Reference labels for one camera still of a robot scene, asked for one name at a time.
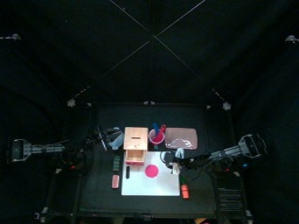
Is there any white cutting mat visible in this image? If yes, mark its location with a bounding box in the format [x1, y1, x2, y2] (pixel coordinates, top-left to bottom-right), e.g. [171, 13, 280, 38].
[120, 150, 183, 197]

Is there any wooden drawer with pink front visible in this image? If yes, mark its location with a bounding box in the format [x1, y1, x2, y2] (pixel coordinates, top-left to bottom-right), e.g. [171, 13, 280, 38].
[124, 150, 147, 167]

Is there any red plastic tool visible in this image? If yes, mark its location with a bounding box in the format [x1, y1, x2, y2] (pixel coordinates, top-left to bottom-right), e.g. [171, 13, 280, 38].
[156, 124, 168, 140]

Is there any pink round dough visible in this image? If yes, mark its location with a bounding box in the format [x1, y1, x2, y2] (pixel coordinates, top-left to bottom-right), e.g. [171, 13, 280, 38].
[144, 164, 161, 179]

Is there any pink plastic cup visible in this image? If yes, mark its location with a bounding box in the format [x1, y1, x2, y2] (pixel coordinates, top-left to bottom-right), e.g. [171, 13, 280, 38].
[148, 129, 167, 145]

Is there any pink toy block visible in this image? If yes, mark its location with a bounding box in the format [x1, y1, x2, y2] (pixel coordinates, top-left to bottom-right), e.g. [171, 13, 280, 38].
[111, 174, 121, 189]

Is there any wooden drawer box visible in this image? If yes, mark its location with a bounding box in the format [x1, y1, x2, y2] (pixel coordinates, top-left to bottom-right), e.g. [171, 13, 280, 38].
[123, 126, 149, 151]

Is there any square pink-brown bowl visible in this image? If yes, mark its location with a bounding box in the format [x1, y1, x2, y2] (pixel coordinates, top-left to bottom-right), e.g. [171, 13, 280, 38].
[164, 127, 199, 151]

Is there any orange toy piece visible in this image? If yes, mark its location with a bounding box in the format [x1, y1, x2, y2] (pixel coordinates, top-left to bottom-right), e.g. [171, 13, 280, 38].
[180, 184, 191, 200]

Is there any dark green toy block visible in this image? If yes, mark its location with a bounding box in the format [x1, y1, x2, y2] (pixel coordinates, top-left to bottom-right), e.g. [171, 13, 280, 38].
[112, 155, 123, 172]

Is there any blue plastic tool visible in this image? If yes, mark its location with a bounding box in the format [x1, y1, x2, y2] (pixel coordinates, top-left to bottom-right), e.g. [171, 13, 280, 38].
[152, 122, 161, 138]

